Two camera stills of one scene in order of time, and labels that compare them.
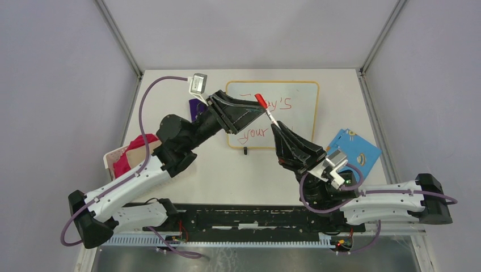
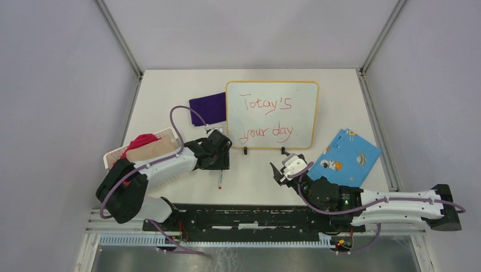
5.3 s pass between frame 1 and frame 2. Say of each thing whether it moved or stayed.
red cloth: stayed
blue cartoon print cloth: stayed
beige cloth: stayed
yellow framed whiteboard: stayed
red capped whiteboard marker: moved
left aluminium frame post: stayed
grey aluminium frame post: stayed
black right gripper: moved
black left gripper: moved
